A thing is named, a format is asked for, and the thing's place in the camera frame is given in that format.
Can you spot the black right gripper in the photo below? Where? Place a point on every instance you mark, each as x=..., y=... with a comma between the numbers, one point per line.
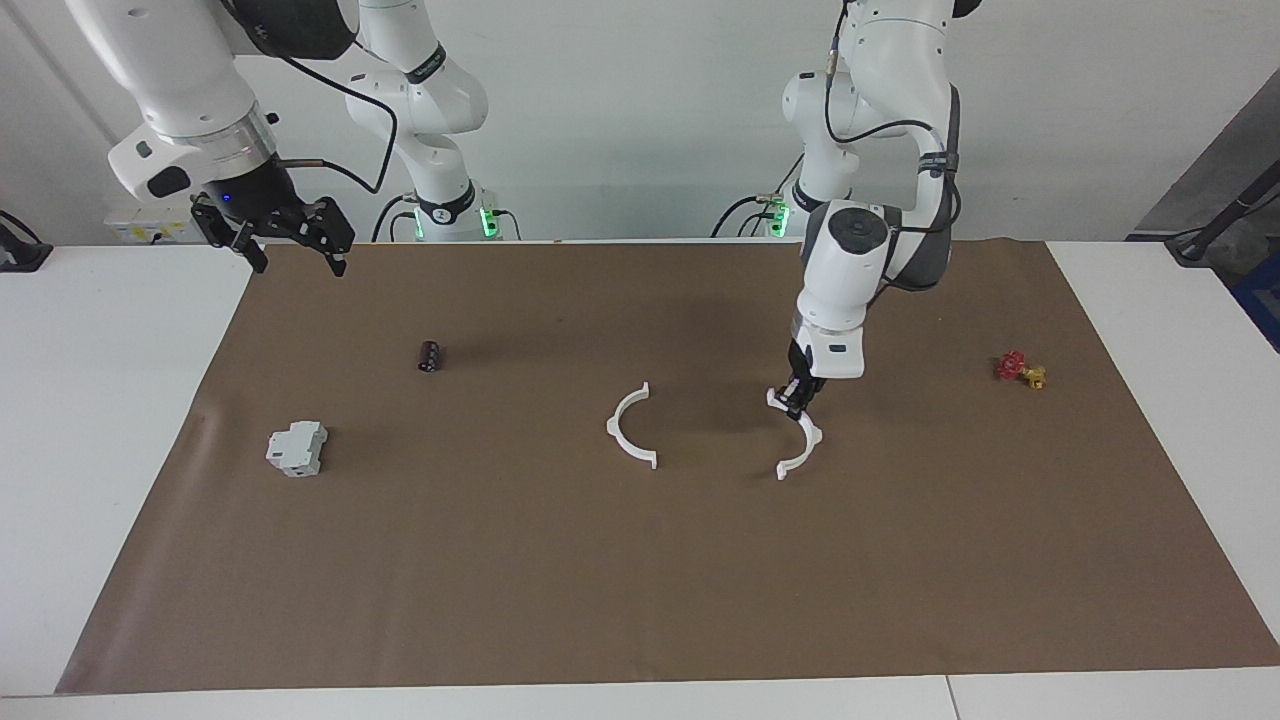
x=255, y=200

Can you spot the white half pipe clamp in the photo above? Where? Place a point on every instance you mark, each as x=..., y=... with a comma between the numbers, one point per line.
x=612, y=428
x=812, y=440

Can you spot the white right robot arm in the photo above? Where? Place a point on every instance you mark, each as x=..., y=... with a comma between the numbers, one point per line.
x=170, y=80

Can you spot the black cylindrical capacitor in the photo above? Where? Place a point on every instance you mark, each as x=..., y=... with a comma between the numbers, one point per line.
x=430, y=356

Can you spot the white circuit breaker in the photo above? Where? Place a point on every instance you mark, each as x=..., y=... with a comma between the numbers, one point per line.
x=297, y=448

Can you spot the red handwheel yellow valve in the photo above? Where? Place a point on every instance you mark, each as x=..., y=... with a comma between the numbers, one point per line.
x=1012, y=366

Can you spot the blue box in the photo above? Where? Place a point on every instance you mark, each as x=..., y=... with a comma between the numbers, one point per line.
x=1262, y=300

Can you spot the white power strip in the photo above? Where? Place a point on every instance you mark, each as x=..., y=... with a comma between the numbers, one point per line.
x=150, y=230

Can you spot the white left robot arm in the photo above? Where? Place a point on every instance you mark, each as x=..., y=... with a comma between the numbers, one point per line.
x=850, y=270

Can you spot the brown paper mat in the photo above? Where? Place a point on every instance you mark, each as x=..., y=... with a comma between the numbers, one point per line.
x=650, y=580

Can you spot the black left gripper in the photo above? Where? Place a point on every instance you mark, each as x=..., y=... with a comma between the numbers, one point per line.
x=802, y=362

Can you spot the black stand foot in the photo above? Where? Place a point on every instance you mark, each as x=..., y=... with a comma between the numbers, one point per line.
x=22, y=252

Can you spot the black tripod leg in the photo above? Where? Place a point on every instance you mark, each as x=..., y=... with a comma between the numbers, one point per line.
x=1225, y=210

